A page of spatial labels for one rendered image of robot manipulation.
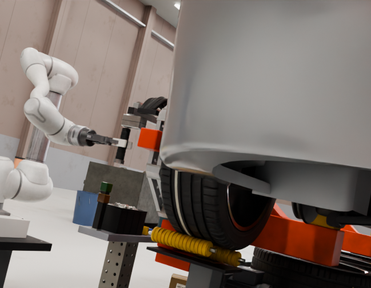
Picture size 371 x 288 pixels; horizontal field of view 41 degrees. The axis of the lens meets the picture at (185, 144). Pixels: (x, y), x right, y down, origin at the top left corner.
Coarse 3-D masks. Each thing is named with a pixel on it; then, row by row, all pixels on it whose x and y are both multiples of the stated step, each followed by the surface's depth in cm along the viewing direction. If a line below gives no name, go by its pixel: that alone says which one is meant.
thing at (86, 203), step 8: (80, 192) 634; (88, 192) 663; (80, 200) 632; (88, 200) 631; (96, 200) 636; (80, 208) 631; (88, 208) 631; (96, 208) 638; (80, 216) 630; (88, 216) 632; (80, 224) 630; (88, 224) 634
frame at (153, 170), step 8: (160, 112) 186; (160, 120) 185; (160, 128) 185; (152, 152) 184; (152, 160) 184; (160, 160) 182; (152, 168) 183; (160, 168) 181; (152, 176) 184; (160, 176) 182; (152, 184) 187; (160, 184) 184; (152, 192) 189; (160, 192) 187; (160, 200) 192; (160, 208) 193; (160, 216) 196
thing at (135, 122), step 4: (124, 116) 203; (128, 116) 202; (132, 116) 201; (136, 116) 200; (124, 120) 203; (128, 120) 202; (132, 120) 201; (136, 120) 200; (140, 120) 199; (144, 120) 201; (124, 124) 202; (128, 124) 201; (132, 124) 200; (136, 124) 199; (140, 124) 199; (144, 124) 202; (132, 128) 203; (136, 128) 200; (140, 128) 200
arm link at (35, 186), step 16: (64, 64) 262; (48, 80) 258; (64, 80) 261; (48, 96) 259; (32, 144) 257; (48, 144) 260; (32, 160) 255; (32, 176) 251; (48, 176) 260; (32, 192) 252; (48, 192) 259
